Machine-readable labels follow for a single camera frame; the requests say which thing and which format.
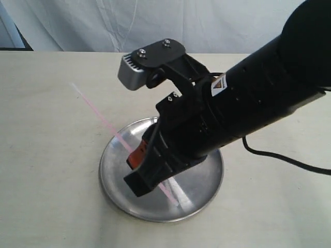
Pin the pink plastic straw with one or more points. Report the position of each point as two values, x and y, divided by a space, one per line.
113 131

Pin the white backdrop cloth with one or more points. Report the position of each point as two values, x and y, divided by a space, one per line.
123 26

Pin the round stainless steel plate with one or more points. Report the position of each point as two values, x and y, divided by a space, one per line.
194 188

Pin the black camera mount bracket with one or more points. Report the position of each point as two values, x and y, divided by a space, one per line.
167 60

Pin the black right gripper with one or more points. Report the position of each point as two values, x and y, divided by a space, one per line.
187 131

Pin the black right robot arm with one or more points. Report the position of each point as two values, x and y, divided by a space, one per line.
215 109

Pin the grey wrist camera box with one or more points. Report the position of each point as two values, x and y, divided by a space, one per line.
130 75

